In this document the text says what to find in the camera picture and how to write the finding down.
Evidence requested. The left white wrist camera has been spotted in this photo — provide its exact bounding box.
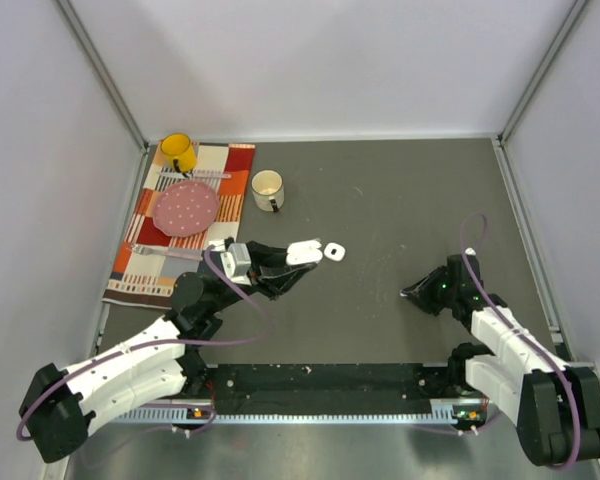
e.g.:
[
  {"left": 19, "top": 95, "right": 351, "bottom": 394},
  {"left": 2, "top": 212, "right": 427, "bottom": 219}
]
[{"left": 209, "top": 237, "right": 252, "bottom": 286}]

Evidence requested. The patchwork placemat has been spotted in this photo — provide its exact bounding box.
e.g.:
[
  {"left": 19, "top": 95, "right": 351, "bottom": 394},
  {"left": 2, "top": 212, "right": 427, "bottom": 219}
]
[{"left": 103, "top": 136, "right": 255, "bottom": 309}]

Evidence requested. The white earbud charging case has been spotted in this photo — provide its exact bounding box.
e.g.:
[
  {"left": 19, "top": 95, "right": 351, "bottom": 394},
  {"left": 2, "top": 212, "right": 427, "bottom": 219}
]
[{"left": 323, "top": 242, "right": 346, "bottom": 262}]

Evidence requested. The pink dotted plate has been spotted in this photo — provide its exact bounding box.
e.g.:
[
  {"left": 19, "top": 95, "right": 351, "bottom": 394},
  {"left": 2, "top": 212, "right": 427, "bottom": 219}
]
[{"left": 152, "top": 180, "right": 220, "bottom": 238}]

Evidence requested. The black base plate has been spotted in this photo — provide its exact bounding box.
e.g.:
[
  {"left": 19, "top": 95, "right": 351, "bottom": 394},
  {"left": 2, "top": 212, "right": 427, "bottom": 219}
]
[{"left": 195, "top": 363, "right": 478, "bottom": 415}]

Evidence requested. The cream mug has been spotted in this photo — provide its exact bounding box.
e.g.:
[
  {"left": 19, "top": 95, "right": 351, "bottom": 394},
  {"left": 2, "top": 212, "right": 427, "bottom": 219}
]
[{"left": 251, "top": 170, "right": 285, "bottom": 213}]

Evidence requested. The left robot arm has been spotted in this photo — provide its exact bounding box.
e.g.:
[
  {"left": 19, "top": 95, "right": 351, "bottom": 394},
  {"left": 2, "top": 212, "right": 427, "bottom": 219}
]
[{"left": 16, "top": 238, "right": 323, "bottom": 464}]

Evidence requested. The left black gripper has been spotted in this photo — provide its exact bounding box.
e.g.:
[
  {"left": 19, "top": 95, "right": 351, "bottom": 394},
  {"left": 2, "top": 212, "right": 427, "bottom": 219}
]
[{"left": 207, "top": 241, "right": 316, "bottom": 314}]

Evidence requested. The white oval case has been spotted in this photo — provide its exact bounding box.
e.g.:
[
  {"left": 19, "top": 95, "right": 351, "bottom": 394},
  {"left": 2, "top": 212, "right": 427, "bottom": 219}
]
[{"left": 285, "top": 239, "right": 323, "bottom": 266}]

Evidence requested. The yellow mug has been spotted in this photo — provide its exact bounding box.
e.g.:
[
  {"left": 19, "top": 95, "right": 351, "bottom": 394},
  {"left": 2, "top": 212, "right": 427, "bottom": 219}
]
[{"left": 160, "top": 133, "right": 197, "bottom": 173}]

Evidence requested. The pink handled fork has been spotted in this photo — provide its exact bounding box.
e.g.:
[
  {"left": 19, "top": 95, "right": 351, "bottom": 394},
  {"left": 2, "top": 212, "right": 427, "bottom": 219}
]
[{"left": 126, "top": 244, "right": 203, "bottom": 262}]

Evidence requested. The grey cable duct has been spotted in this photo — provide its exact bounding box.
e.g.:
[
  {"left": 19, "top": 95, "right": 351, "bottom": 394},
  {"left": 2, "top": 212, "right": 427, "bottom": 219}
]
[{"left": 119, "top": 399, "right": 486, "bottom": 425}]

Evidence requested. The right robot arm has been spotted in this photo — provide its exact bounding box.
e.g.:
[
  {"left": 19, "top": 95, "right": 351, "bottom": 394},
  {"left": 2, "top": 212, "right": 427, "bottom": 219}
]
[{"left": 400, "top": 249, "right": 600, "bottom": 468}]

